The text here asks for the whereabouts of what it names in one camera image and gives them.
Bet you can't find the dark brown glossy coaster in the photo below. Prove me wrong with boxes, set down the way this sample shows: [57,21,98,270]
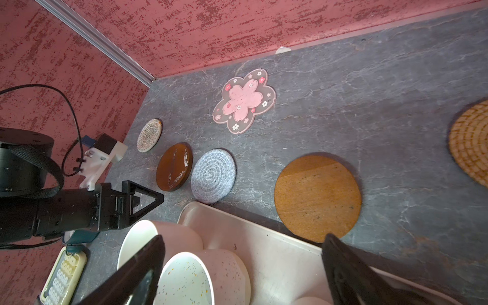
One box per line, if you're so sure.
[156,142,193,192]

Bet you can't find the cream calculator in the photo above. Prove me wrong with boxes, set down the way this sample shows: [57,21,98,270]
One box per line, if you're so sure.
[39,247,87,305]

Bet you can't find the pink flower coaster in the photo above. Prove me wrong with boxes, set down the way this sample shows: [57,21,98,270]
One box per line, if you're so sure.
[212,69,277,135]

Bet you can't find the white speckled mug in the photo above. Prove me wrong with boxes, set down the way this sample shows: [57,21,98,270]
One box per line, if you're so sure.
[154,249,251,304]

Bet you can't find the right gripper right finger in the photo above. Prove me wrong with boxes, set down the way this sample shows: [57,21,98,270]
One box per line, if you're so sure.
[322,233,433,304]

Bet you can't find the brown cork round coaster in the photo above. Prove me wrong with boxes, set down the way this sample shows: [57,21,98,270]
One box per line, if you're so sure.
[274,152,362,243]

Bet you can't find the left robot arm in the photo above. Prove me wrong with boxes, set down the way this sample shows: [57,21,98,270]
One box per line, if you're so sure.
[1,127,164,250]

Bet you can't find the grey woven round coaster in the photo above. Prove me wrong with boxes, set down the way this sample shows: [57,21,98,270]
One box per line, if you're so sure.
[191,149,236,205]

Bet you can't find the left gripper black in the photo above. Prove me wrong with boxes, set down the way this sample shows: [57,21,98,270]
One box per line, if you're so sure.
[34,180,164,234]

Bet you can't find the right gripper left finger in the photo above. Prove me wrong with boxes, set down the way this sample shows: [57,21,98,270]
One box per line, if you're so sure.
[80,235,165,304]

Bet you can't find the beige spiral round coaster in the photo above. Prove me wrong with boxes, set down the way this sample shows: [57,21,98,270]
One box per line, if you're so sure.
[137,118,163,153]

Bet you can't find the cream white mug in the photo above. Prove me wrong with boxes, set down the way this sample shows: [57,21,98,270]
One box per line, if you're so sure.
[116,219,205,270]

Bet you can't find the beige rectangular tray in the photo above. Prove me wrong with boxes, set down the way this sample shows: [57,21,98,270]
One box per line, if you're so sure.
[177,201,464,305]

